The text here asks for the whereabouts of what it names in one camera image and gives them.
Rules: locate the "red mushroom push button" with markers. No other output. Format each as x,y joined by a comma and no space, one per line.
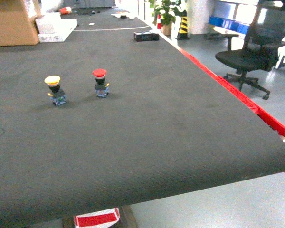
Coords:
101,86

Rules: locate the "black small box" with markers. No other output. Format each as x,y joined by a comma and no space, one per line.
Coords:
145,36

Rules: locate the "yellow mushroom push button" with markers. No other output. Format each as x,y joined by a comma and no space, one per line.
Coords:
57,95

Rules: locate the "yellow black striped bollard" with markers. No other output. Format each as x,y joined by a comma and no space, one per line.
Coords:
183,29

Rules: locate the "potted green plant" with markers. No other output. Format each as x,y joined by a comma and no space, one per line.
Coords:
165,13

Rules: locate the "white flat box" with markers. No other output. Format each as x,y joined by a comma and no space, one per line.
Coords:
52,28

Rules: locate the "red white cone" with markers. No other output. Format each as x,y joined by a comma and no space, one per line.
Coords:
65,10

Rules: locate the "black office chair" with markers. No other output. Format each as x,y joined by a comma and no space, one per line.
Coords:
261,44

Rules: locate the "large cardboard box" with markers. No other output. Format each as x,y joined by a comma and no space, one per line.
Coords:
17,22

